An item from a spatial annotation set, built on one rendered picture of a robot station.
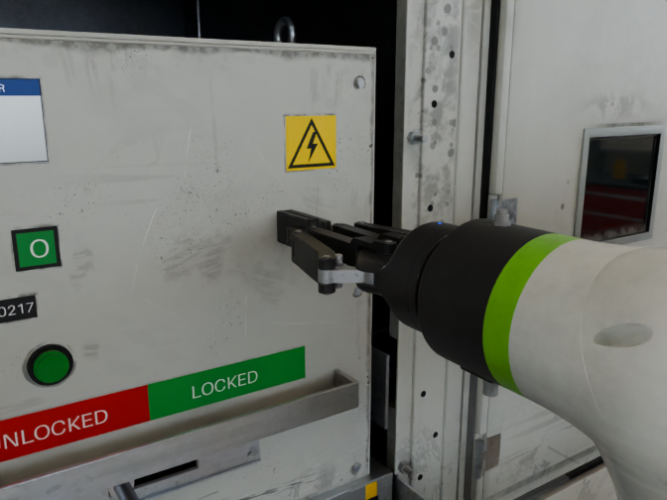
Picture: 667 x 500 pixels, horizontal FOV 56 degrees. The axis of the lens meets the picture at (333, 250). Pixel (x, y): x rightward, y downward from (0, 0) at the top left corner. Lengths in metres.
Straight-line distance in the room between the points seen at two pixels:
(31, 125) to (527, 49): 0.50
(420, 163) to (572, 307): 0.39
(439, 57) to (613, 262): 0.41
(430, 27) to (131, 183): 0.33
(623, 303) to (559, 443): 0.69
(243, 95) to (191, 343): 0.23
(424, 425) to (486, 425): 0.09
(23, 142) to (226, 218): 0.17
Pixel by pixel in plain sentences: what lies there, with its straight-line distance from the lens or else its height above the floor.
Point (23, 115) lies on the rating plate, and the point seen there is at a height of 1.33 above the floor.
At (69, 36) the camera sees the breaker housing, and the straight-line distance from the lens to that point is 0.52.
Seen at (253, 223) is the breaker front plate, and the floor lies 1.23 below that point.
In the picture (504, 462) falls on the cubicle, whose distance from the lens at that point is 0.88.
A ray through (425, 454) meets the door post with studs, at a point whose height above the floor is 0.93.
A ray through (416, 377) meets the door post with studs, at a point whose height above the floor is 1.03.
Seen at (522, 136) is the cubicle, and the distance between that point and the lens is 0.75.
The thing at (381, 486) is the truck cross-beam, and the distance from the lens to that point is 0.77.
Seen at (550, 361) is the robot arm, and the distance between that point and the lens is 0.31.
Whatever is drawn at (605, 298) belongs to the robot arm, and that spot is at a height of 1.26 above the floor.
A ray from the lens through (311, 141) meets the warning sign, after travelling 0.60.
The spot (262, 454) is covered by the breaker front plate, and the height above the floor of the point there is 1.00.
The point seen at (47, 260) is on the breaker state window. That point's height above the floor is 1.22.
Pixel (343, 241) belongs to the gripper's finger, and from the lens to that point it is 0.47.
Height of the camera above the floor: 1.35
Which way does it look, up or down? 14 degrees down
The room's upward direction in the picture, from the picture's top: straight up
